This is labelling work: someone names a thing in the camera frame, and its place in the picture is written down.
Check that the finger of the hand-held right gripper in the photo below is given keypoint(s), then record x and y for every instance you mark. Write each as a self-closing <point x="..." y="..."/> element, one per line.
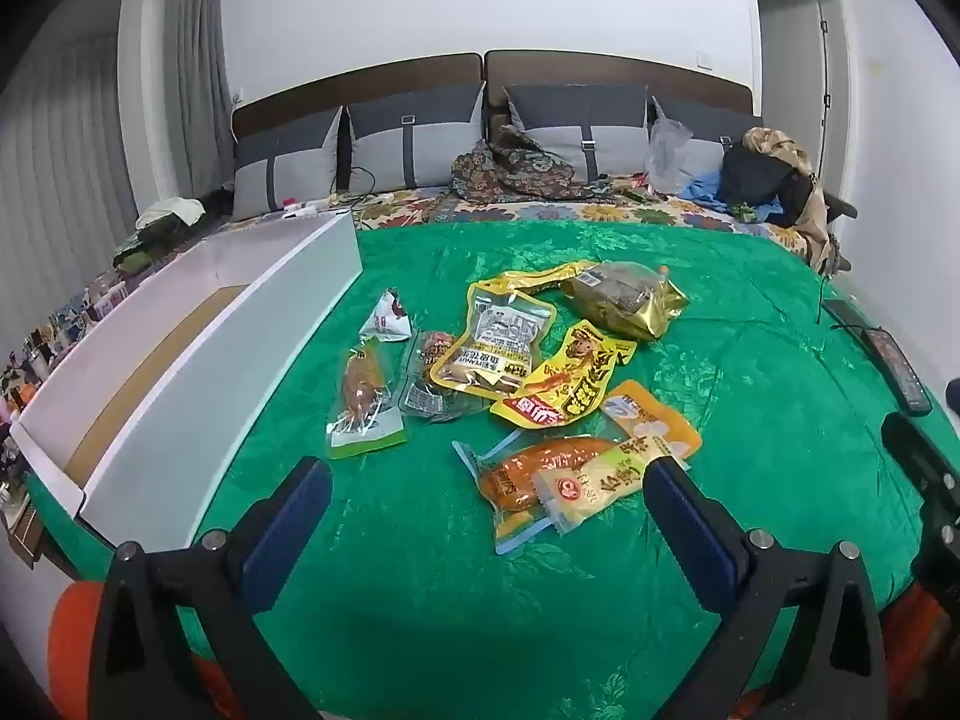
<point x="943" y="562"/>
<point x="919" y="457"/>

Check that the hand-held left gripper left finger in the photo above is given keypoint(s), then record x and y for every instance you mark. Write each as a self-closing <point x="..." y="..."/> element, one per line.
<point x="289" y="532"/>

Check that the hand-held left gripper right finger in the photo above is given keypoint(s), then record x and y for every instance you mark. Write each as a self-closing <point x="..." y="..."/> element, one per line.
<point x="686" y="532"/>

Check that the pale yellow snack packet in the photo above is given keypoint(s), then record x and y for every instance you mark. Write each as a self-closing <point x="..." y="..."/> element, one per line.
<point x="600" y="484"/>

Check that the small orange-yellow snack packet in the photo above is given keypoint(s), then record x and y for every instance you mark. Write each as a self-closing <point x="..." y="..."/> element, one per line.
<point x="660" y="416"/>

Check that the green-edged clear drumstick packet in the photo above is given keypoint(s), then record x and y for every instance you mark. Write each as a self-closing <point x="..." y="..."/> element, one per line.
<point x="364" y="397"/>

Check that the clear packet with orange meat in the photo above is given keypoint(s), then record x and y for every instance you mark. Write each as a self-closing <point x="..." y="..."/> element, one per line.
<point x="517" y="484"/>

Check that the white cardboard box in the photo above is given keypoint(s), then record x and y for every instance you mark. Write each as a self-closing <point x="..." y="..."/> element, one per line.
<point x="225" y="360"/>

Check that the yellow packet with red label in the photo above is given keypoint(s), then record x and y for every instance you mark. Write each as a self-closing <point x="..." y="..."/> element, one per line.
<point x="570" y="382"/>

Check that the dark clear sausage packet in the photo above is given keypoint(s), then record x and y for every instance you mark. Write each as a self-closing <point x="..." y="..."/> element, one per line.
<point x="420" y="382"/>

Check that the white triangular snack packet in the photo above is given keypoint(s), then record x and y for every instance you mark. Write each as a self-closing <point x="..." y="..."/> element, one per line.
<point x="384" y="315"/>

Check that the gold foil snack packet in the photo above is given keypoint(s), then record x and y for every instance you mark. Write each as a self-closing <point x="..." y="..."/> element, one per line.
<point x="626" y="300"/>

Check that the yellow-edged clear peanut packet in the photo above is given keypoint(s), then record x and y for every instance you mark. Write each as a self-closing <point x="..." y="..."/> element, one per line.
<point x="491" y="345"/>

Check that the gold wrapper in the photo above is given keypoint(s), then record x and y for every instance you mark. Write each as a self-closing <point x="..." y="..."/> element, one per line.
<point x="555" y="274"/>

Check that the black smartphone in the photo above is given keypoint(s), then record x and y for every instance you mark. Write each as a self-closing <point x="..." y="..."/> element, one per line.
<point x="896" y="367"/>

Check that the long black device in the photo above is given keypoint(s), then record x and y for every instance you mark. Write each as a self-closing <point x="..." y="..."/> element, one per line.
<point x="847" y="317"/>

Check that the person's orange clothing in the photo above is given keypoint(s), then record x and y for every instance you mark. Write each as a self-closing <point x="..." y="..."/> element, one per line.
<point x="75" y="637"/>

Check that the small green packet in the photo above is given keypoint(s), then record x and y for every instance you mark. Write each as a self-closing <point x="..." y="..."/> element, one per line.
<point x="742" y="211"/>

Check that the green clothes pile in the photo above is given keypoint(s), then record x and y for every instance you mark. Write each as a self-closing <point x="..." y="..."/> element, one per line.
<point x="146" y="247"/>

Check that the white power strip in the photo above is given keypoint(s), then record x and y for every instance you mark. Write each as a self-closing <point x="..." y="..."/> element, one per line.
<point x="304" y="206"/>

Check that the black bag with scarf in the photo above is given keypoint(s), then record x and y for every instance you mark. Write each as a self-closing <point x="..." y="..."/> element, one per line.
<point x="784" y="146"/>

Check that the white cloth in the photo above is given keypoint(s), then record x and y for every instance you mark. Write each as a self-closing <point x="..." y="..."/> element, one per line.
<point x="172" y="211"/>

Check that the blue cloth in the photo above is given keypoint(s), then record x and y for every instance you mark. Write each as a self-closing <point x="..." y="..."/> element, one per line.
<point x="705" y="191"/>

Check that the clear plastic bag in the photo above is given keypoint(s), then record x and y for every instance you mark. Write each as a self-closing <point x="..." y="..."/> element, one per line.
<point x="667" y="154"/>

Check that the white door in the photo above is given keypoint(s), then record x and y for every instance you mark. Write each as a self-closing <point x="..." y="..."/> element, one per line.
<point x="791" y="75"/>

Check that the grey curtain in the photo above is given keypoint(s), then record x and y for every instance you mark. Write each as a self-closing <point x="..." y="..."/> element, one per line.
<point x="82" y="112"/>

